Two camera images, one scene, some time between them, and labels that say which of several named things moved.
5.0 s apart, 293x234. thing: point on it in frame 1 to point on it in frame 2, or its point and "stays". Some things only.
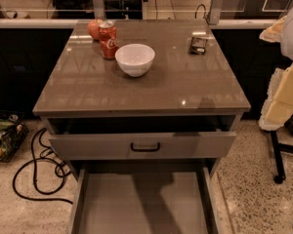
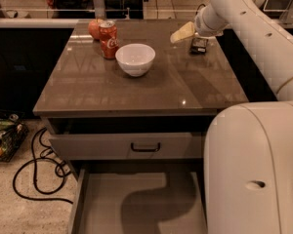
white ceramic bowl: (135, 58) stays
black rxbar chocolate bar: (197, 46) stays
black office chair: (67, 0) stays
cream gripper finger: (274, 33) to (185, 31)
